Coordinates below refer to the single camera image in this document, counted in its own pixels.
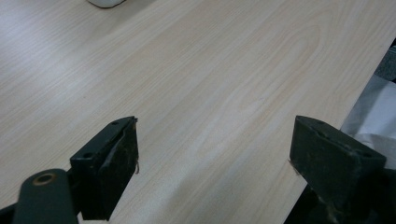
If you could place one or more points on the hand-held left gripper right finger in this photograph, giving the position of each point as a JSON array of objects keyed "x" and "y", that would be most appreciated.
[{"x": 330, "y": 161}]

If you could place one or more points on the white round object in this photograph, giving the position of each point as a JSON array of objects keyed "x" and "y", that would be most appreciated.
[{"x": 106, "y": 2}]

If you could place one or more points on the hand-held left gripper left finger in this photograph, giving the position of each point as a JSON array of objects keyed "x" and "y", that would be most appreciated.
[{"x": 104, "y": 168}]

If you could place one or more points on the white cloth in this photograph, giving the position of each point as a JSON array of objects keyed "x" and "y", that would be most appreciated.
[{"x": 375, "y": 118}]

